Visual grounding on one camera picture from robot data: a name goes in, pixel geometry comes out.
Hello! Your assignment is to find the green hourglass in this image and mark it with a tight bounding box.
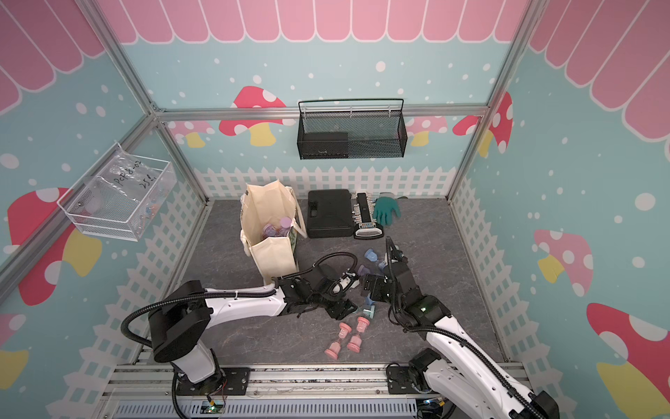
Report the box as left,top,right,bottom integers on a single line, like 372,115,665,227
362,306,375,319

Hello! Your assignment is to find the purple hourglass top cluster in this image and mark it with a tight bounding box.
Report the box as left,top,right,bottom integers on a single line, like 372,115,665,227
262,223,277,238

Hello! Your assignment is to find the cream canvas tote bag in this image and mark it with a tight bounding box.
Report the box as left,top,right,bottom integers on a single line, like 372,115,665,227
240,181,307,285

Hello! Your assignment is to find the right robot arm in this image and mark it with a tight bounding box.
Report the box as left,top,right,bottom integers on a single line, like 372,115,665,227
363,237,560,418

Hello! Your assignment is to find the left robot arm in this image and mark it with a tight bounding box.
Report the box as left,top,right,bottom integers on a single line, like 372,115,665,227
120,251,359,387

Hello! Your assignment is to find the blue hourglass upper right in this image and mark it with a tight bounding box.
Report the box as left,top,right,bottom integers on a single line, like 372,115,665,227
364,249,387,271

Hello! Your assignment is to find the plastic bag in bin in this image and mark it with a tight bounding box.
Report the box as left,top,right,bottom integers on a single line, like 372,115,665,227
83,148,176,231

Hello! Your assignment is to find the black plastic case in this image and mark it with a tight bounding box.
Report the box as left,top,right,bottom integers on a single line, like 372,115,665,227
306,189,354,238

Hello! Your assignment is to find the black bit holder strip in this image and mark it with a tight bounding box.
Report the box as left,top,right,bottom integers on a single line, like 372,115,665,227
352,192,384,240

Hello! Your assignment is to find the green rubber glove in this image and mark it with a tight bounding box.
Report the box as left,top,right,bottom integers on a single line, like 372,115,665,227
373,194,401,226

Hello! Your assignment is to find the black box in basket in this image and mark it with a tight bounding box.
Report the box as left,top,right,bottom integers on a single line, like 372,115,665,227
298,132,349,160

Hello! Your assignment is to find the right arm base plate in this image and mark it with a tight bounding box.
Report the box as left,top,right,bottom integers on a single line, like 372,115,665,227
385,361,461,396

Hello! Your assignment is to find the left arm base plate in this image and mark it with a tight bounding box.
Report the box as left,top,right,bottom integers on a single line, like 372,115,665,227
176,367,251,396

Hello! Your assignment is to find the black wire mesh basket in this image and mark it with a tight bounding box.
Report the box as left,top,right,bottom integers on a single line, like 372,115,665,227
298,98,408,159

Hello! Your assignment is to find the clear plastic wall bin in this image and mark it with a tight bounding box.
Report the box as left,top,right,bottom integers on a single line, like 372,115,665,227
56,142,178,243

